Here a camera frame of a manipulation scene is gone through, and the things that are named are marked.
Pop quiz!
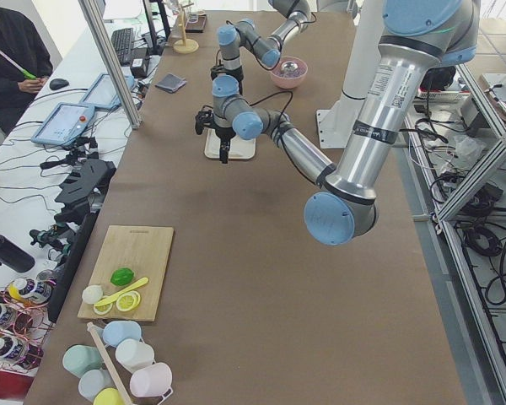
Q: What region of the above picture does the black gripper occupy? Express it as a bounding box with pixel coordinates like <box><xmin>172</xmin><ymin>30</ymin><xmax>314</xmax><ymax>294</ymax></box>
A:
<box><xmin>194</xmin><ymin>108</ymin><xmax>235</xmax><ymax>164</ymax></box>
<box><xmin>210</xmin><ymin>60</ymin><xmax>241</xmax><ymax>90</ymax></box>

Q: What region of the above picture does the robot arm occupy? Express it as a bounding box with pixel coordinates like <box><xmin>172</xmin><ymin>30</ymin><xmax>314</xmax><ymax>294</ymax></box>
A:
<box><xmin>211</xmin><ymin>1</ymin><xmax>358</xmax><ymax>97</ymax></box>
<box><xmin>195</xmin><ymin>1</ymin><xmax>480</xmax><ymax>246</ymax></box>

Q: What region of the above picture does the cream cartoon serving tray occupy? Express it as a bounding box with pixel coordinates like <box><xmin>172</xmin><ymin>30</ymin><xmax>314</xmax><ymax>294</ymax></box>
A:
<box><xmin>204</xmin><ymin>128</ymin><xmax>256</xmax><ymax>161</ymax></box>

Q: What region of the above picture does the metal ice scoop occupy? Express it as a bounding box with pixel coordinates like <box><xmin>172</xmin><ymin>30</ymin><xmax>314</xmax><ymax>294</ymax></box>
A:
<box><xmin>280</xmin><ymin>60</ymin><xmax>300</xmax><ymax>76</ymax></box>

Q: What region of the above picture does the pink bowl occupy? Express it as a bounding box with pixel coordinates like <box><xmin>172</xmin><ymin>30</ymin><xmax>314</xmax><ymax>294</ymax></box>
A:
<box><xmin>270</xmin><ymin>57</ymin><xmax>308</xmax><ymax>89</ymax></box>

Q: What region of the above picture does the wooden mug tree stand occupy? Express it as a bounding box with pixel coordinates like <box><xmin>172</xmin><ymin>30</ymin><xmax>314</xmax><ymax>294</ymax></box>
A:
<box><xmin>173</xmin><ymin>3</ymin><xmax>199</xmax><ymax>54</ymax></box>

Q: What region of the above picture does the black tray at edge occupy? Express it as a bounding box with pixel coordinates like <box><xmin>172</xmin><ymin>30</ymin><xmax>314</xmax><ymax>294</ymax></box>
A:
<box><xmin>186</xmin><ymin>14</ymin><xmax>207</xmax><ymax>33</ymax></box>

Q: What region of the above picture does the folded grey cloth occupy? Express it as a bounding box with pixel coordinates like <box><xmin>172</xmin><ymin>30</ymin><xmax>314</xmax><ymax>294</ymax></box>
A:
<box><xmin>155</xmin><ymin>73</ymin><xmax>187</xmax><ymax>94</ymax></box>

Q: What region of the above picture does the black power adapter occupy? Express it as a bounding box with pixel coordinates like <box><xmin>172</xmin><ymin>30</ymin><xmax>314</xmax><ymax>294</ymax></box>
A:
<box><xmin>130</xmin><ymin>47</ymin><xmax>150</xmax><ymax>78</ymax></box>

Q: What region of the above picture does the black keyboard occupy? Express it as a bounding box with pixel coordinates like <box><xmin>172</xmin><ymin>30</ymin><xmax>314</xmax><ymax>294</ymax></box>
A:
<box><xmin>110</xmin><ymin>28</ymin><xmax>134</xmax><ymax>66</ymax></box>

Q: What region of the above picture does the bamboo cutting board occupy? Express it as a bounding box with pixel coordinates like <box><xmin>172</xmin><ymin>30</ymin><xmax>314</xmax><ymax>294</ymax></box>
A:
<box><xmin>77</xmin><ymin>224</ymin><xmax>175</xmax><ymax>323</ymax></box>

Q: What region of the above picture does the far teach pendant tablet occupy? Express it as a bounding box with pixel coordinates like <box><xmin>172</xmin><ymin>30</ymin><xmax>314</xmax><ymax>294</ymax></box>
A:
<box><xmin>79</xmin><ymin>73</ymin><xmax>121</xmax><ymax>111</ymax></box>

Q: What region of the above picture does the teach pendant tablet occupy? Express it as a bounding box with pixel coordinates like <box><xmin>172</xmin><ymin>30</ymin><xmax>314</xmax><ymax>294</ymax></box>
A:
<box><xmin>79</xmin><ymin>73</ymin><xmax>121</xmax><ymax>111</ymax></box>
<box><xmin>30</xmin><ymin>102</ymin><xmax>95</xmax><ymax>147</ymax></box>

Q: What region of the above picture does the black tool holder stand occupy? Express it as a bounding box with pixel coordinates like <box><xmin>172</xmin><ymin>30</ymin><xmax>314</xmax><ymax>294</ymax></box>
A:
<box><xmin>30</xmin><ymin>138</ymin><xmax>116</xmax><ymax>323</ymax></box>

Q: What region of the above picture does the near teach pendant tablet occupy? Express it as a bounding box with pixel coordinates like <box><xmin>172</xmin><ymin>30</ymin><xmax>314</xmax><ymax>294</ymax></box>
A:
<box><xmin>30</xmin><ymin>102</ymin><xmax>95</xmax><ymax>147</ymax></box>

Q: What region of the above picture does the green lime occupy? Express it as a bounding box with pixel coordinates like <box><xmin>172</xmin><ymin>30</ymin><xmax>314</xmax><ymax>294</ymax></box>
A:
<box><xmin>110</xmin><ymin>267</ymin><xmax>135</xmax><ymax>286</ymax></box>

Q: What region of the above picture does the black computer mouse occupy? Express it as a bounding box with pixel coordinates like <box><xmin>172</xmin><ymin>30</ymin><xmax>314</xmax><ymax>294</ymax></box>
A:
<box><xmin>49</xmin><ymin>78</ymin><xmax>69</xmax><ymax>91</ymax></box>

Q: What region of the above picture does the upper lemon slice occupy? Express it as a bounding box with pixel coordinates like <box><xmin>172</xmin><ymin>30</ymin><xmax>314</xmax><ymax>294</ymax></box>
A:
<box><xmin>116</xmin><ymin>290</ymin><xmax>141</xmax><ymax>312</ymax></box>

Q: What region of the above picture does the lemon slice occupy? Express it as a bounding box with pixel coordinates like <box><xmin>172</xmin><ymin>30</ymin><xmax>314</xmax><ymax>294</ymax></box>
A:
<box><xmin>93</xmin><ymin>302</ymin><xmax>113</xmax><ymax>316</ymax></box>
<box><xmin>116</xmin><ymin>290</ymin><xmax>141</xmax><ymax>312</ymax></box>

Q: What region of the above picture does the yellow plastic knife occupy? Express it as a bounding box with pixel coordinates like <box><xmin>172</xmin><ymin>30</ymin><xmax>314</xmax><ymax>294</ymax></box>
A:
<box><xmin>94</xmin><ymin>277</ymin><xmax>149</xmax><ymax>306</ymax></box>

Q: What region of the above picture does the white garlic bulb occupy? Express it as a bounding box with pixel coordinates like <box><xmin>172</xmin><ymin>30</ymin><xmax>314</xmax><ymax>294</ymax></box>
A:
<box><xmin>82</xmin><ymin>284</ymin><xmax>104</xmax><ymax>305</ymax></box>

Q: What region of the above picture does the lower lemon slice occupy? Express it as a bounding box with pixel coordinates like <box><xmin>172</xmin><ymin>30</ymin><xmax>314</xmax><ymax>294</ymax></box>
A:
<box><xmin>93</xmin><ymin>302</ymin><xmax>113</xmax><ymax>316</ymax></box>

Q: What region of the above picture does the light blue plastic cup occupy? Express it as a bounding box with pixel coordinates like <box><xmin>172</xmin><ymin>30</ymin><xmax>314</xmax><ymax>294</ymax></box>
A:
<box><xmin>102</xmin><ymin>321</ymin><xmax>142</xmax><ymax>347</ymax></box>

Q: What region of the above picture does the person in black sweater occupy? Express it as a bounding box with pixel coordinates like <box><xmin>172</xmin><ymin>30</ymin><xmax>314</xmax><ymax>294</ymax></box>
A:
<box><xmin>0</xmin><ymin>7</ymin><xmax>53</xmax><ymax>134</ymax></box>

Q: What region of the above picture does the cream white plastic cup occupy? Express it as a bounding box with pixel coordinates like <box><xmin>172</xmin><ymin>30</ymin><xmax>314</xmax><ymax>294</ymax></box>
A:
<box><xmin>115</xmin><ymin>338</ymin><xmax>155</xmax><ymax>373</ymax></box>

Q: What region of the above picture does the black water bottle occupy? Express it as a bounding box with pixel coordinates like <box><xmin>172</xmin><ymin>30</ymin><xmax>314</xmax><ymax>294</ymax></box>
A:
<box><xmin>0</xmin><ymin>235</ymin><xmax>35</xmax><ymax>273</ymax></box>

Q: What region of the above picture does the yellow bottle with label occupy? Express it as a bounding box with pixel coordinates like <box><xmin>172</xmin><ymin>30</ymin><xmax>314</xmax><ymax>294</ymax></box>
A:
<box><xmin>11</xmin><ymin>278</ymin><xmax>52</xmax><ymax>305</ymax></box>

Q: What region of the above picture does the pale pink plastic cup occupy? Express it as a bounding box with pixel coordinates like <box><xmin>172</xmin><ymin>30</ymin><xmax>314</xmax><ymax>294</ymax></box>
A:
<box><xmin>130</xmin><ymin>362</ymin><xmax>173</xmax><ymax>397</ymax></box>

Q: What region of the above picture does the mint green plastic cup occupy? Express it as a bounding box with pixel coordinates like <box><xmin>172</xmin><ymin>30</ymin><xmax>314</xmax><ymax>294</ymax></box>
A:
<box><xmin>62</xmin><ymin>345</ymin><xmax>103</xmax><ymax>378</ymax></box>

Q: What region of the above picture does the grey blue plastic cup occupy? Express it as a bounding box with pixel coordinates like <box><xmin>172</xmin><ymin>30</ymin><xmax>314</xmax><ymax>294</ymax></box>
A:
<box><xmin>78</xmin><ymin>369</ymin><xmax>115</xmax><ymax>403</ymax></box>

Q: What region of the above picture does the yellow plastic cup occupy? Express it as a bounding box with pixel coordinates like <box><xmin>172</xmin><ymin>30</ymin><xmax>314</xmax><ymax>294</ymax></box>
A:
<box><xmin>93</xmin><ymin>387</ymin><xmax>125</xmax><ymax>405</ymax></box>

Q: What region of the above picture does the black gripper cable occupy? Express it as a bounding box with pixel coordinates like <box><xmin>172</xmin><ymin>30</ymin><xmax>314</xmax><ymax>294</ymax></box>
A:
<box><xmin>238</xmin><ymin>86</ymin><xmax>296</xmax><ymax>144</ymax></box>

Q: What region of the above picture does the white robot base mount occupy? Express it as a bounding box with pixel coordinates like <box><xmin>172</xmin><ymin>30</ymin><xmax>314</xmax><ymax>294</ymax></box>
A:
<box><xmin>315</xmin><ymin>108</ymin><xmax>358</xmax><ymax>149</ymax></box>

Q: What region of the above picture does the aluminium frame post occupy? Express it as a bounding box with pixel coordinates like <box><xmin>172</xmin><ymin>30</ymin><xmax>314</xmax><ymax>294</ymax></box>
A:
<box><xmin>78</xmin><ymin>0</ymin><xmax>141</xmax><ymax>130</ymax></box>

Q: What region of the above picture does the wooden rack handle rod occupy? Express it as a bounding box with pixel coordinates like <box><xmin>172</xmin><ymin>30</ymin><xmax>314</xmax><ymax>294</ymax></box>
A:
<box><xmin>87</xmin><ymin>321</ymin><xmax>133</xmax><ymax>405</ymax></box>

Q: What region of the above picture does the copper wire basket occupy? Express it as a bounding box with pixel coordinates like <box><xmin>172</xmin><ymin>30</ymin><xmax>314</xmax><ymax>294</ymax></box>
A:
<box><xmin>0</xmin><ymin>278</ymin><xmax>53</xmax><ymax>374</ymax></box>

